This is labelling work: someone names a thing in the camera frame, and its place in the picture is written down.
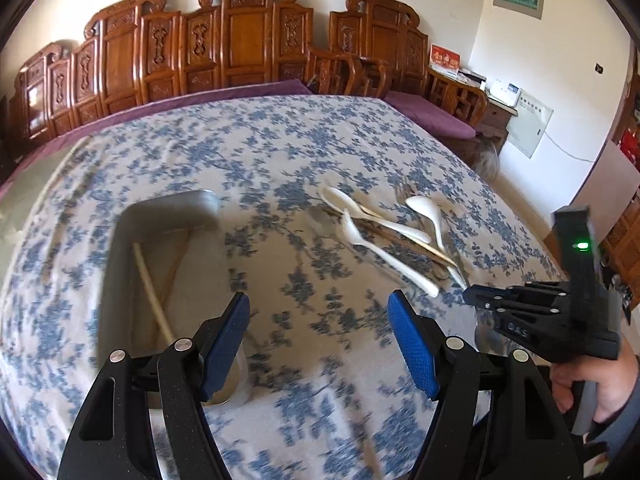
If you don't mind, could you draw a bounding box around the red desk calendar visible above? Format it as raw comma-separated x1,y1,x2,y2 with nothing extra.
429,43,461,79

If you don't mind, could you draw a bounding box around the metal tray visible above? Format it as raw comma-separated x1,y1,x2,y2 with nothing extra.
97,189,251,406

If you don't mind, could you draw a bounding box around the carved wooden armchair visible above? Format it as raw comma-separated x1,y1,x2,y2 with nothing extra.
327,0,490,128

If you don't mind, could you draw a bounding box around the wooden side table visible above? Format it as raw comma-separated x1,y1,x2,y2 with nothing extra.
425,66,512,157

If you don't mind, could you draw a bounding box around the blue floral tablecloth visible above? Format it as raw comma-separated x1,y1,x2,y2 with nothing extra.
0,95,576,480

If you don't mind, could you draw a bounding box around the beige leaning board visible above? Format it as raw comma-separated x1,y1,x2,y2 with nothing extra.
574,139,640,243

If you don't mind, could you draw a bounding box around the wooden cabinet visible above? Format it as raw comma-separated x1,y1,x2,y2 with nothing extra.
599,204,640,293

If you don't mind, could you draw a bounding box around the wooden chopstick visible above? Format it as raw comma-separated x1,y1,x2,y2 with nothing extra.
350,410,389,480
132,243,177,345
152,234,195,348
357,222,443,263
325,206,458,268

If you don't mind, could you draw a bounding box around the stack of papers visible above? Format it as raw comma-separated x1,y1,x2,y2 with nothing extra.
456,67,488,87

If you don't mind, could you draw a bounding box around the red decoration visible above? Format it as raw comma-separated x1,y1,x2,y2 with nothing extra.
619,129,640,167

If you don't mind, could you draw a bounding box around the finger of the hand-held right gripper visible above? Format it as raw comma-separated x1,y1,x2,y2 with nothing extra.
505,282,571,303
462,285,571,328

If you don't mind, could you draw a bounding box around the white electrical box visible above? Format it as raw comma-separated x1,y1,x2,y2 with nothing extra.
504,87,556,161

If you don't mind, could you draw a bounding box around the person's right hand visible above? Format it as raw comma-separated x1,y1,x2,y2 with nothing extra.
550,350,640,423

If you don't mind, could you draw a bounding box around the person's right forearm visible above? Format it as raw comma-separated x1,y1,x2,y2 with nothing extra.
582,395,640,480

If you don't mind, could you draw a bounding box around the white ceramic spoon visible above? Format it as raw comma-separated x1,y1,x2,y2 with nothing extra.
341,209,441,298
320,186,432,244
405,195,468,290

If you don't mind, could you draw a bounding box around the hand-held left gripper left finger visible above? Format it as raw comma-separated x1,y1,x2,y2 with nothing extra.
57,291,251,480

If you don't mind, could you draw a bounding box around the purple armchair cushion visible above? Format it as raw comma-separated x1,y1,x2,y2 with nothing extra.
384,90,477,139

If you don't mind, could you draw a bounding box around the carved wooden bench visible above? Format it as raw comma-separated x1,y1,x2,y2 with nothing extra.
7,0,391,161

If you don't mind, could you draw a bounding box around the white telephone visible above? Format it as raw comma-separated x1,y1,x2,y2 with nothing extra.
486,79,522,107

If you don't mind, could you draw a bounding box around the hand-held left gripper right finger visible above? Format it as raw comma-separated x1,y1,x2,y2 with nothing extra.
387,290,583,480

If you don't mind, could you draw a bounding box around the white cable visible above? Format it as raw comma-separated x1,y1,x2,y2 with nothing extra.
542,129,597,164

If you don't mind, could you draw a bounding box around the grey fluffy thing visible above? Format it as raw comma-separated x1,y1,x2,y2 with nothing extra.
469,134,502,182

